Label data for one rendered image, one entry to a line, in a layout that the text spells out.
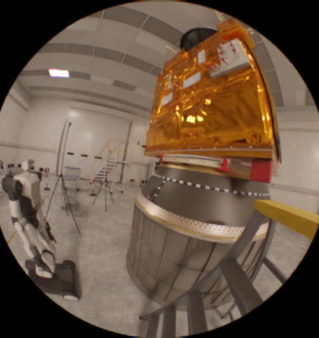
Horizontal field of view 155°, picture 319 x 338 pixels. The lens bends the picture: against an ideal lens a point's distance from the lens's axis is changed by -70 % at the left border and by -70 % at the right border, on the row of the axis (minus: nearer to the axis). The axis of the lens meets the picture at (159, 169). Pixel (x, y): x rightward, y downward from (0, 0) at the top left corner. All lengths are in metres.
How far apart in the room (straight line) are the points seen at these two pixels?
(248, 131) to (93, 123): 8.48
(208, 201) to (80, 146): 8.16
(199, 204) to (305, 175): 5.94
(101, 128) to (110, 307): 8.57
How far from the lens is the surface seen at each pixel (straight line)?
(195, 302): 0.80
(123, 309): 1.69
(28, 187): 1.06
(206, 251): 1.01
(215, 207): 0.96
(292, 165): 6.40
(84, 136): 8.53
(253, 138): 0.88
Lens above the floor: 1.59
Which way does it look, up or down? 1 degrees down
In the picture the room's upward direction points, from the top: 9 degrees clockwise
